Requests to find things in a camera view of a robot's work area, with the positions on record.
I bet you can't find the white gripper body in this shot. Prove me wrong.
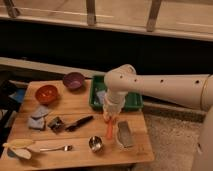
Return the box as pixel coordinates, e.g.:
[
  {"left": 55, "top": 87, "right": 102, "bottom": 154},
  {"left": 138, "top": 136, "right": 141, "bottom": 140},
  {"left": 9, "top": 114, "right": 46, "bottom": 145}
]
[{"left": 103, "top": 96, "right": 125, "bottom": 116}]

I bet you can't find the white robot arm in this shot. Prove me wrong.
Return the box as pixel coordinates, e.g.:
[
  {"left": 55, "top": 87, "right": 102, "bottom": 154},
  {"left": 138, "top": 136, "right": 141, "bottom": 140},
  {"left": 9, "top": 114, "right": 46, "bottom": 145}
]
[{"left": 103, "top": 64, "right": 213, "bottom": 171}]

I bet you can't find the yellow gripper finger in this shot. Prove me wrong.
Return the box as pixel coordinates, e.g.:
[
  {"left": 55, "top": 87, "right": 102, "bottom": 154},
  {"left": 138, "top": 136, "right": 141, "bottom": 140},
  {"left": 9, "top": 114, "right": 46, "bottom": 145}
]
[
  {"left": 103, "top": 113, "right": 109, "bottom": 122},
  {"left": 113, "top": 114, "right": 119, "bottom": 122}
]

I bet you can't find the grey cloth in tray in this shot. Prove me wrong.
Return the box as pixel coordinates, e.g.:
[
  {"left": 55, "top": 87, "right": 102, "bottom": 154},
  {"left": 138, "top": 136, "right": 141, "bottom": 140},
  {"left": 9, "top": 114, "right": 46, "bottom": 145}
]
[{"left": 96, "top": 90, "right": 106, "bottom": 104}]

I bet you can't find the green plastic tray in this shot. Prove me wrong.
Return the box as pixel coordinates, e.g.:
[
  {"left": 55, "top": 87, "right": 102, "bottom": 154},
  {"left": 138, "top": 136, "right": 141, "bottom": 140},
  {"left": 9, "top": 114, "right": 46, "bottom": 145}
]
[{"left": 89, "top": 75, "right": 143, "bottom": 111}]

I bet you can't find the metal cup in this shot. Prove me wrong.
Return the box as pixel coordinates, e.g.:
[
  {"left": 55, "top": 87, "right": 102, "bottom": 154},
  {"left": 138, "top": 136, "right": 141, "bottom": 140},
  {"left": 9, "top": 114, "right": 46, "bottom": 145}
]
[{"left": 89, "top": 136, "right": 103, "bottom": 153}]

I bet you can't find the black handled tool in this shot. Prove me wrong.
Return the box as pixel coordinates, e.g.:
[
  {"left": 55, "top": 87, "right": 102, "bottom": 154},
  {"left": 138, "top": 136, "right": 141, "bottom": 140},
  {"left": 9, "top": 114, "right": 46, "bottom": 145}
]
[{"left": 65, "top": 115, "right": 94, "bottom": 132}]

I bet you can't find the blue grey cloth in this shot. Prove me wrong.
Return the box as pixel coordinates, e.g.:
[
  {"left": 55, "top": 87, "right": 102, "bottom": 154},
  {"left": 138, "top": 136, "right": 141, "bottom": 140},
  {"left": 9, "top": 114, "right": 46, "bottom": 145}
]
[{"left": 27, "top": 105, "right": 50, "bottom": 130}]

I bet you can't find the orange red pepper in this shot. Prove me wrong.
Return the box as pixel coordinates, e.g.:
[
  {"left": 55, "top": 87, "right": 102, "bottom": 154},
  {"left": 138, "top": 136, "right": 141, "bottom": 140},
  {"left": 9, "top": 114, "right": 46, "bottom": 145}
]
[{"left": 106, "top": 119, "right": 114, "bottom": 140}]

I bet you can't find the red bowl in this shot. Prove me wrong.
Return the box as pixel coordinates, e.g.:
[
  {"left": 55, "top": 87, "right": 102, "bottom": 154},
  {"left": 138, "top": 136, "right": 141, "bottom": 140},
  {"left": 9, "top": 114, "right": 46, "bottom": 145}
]
[{"left": 35, "top": 85, "right": 58, "bottom": 105}]

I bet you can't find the yellow banana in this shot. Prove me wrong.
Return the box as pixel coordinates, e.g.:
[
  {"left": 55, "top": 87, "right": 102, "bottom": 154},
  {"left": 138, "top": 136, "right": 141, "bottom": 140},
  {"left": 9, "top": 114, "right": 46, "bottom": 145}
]
[{"left": 3, "top": 139, "right": 35, "bottom": 149}]

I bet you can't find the small dark metal object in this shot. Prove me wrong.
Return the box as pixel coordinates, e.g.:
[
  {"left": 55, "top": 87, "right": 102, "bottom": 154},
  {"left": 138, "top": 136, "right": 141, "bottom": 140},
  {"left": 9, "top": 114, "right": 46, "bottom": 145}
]
[{"left": 48, "top": 117, "right": 65, "bottom": 133}]

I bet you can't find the grey sponge block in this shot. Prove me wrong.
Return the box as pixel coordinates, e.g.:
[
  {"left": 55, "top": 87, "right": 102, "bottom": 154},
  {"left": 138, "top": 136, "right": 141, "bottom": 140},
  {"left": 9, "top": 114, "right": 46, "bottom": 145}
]
[{"left": 116, "top": 121, "right": 134, "bottom": 148}]

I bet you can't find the purple bowl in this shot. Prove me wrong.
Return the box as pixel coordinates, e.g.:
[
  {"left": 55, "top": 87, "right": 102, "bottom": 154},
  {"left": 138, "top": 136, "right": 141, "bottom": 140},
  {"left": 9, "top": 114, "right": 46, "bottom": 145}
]
[{"left": 62, "top": 72, "right": 85, "bottom": 90}]

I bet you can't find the metal fork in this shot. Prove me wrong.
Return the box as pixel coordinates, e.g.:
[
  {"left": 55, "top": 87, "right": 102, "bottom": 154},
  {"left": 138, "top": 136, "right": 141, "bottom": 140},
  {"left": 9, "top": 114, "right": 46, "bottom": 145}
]
[{"left": 40, "top": 145, "right": 73, "bottom": 152}]

